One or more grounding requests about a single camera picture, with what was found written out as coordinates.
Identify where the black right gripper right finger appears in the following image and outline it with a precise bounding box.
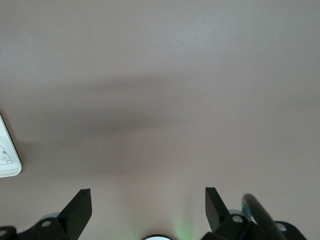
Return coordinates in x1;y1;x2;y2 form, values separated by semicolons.
201;186;263;240

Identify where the cream plastic tray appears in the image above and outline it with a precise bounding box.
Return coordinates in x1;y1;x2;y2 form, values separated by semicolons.
0;111;23;179

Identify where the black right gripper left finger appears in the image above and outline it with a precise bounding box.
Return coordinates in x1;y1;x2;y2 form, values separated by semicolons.
14;188;93;240

